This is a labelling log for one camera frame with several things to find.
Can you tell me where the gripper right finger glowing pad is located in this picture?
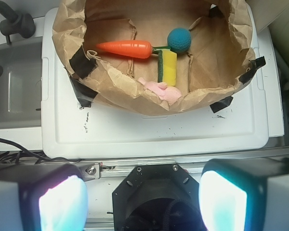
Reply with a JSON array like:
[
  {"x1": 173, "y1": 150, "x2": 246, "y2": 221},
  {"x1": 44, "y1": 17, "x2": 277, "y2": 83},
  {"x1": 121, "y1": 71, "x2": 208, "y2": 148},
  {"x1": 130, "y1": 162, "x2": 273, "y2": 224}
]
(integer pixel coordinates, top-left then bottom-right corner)
[{"x1": 198, "y1": 157, "x2": 289, "y2": 231}]

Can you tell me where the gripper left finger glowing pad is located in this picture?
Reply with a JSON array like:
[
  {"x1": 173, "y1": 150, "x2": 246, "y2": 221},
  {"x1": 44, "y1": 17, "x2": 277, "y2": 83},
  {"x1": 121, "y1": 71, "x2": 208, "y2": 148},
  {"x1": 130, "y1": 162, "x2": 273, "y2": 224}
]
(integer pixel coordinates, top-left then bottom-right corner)
[{"x1": 0, "y1": 164, "x2": 88, "y2": 231}]

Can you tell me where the blue ball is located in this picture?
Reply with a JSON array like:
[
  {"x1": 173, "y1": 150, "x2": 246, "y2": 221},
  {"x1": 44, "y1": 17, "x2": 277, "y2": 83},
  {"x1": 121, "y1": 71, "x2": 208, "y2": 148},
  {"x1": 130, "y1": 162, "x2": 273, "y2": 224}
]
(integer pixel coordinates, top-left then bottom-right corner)
[{"x1": 167, "y1": 28, "x2": 191, "y2": 53}]

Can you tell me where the white plastic bin lid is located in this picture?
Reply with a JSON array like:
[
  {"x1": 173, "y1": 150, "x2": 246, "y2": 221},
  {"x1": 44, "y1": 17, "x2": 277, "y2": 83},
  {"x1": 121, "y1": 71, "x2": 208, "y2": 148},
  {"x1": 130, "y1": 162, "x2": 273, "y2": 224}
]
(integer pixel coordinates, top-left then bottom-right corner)
[{"x1": 41, "y1": 8, "x2": 269, "y2": 159}]

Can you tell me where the pink plush toy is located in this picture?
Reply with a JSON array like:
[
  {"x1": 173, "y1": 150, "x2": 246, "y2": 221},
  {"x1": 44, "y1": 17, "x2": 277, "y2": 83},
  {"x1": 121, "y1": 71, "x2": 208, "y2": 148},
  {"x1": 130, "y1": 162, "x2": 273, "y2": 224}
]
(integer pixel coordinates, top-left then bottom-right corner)
[{"x1": 137, "y1": 77, "x2": 182, "y2": 105}]

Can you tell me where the brown paper bag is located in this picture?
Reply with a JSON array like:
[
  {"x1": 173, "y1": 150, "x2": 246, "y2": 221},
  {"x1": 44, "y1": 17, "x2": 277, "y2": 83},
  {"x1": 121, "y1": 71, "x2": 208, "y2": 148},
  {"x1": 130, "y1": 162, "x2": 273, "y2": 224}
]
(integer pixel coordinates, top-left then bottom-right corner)
[{"x1": 53, "y1": 0, "x2": 265, "y2": 116}]

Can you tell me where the yellow green sponge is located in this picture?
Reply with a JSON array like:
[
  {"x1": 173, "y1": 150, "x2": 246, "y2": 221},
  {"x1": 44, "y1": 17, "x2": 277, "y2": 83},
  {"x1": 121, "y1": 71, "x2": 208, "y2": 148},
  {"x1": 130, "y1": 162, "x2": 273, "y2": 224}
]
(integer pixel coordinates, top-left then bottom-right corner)
[{"x1": 158, "y1": 49, "x2": 177, "y2": 87}]

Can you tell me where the orange plastic carrot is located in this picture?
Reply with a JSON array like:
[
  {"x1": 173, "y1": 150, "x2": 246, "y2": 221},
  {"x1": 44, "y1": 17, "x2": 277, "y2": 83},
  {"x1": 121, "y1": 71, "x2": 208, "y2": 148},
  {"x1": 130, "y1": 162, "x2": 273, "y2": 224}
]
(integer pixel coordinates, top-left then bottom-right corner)
[{"x1": 95, "y1": 40, "x2": 171, "y2": 59}]

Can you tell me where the black faucet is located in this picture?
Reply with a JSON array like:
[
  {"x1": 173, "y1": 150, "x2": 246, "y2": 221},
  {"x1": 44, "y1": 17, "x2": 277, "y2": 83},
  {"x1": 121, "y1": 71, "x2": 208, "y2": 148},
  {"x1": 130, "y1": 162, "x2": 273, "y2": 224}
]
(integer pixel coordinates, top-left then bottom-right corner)
[{"x1": 0, "y1": 0, "x2": 36, "y2": 45}]

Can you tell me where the aluminium rail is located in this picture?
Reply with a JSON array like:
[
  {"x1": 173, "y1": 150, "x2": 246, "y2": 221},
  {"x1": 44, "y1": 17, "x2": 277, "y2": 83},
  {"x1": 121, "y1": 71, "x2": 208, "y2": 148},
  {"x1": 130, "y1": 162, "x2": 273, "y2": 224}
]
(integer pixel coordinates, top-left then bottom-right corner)
[{"x1": 76, "y1": 146, "x2": 289, "y2": 181}]

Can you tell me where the black cable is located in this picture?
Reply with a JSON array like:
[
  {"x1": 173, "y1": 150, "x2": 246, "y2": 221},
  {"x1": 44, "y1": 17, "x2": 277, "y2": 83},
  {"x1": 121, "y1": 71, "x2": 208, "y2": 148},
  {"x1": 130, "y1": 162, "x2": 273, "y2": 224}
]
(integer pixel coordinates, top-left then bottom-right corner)
[{"x1": 0, "y1": 136, "x2": 81, "y2": 166}]

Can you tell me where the black octagonal mount plate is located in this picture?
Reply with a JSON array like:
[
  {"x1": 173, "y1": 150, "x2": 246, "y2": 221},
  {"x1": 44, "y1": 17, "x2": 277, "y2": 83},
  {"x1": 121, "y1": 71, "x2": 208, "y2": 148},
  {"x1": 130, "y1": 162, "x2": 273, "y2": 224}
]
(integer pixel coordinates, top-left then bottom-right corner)
[{"x1": 112, "y1": 164, "x2": 206, "y2": 231}]

